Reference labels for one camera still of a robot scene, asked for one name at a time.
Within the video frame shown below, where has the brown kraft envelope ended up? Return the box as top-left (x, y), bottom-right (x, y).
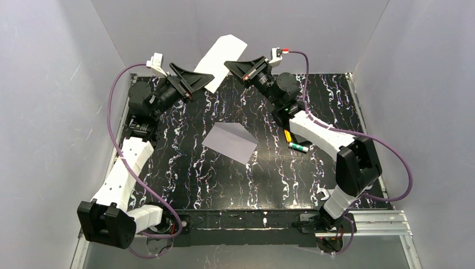
top-left (194, 34), bottom-right (248, 94)

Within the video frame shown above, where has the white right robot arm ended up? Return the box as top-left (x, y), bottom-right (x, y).
top-left (224, 56), bottom-right (382, 225)

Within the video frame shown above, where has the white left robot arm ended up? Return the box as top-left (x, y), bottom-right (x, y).
top-left (77, 63), bottom-right (214, 249)

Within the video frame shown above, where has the green white glue stick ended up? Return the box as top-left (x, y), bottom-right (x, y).
top-left (288, 142), bottom-right (309, 153)

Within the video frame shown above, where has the black flat box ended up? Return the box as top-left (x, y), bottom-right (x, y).
top-left (271, 111), bottom-right (312, 146)

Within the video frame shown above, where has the silver open-end wrench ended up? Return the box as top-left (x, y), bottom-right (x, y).
top-left (316, 188), bottom-right (334, 201)

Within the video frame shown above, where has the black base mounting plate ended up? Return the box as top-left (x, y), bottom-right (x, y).
top-left (135, 210), bottom-right (357, 248)

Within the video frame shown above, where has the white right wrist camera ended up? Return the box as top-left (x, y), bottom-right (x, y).
top-left (269, 47), bottom-right (289, 67)

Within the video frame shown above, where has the yellow handled screwdriver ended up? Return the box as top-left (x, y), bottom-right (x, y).
top-left (284, 129), bottom-right (292, 143)

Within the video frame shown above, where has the aluminium front rail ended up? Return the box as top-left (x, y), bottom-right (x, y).
top-left (78, 210), bottom-right (413, 238)

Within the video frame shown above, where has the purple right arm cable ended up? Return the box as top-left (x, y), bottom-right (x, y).
top-left (287, 50), bottom-right (414, 257)

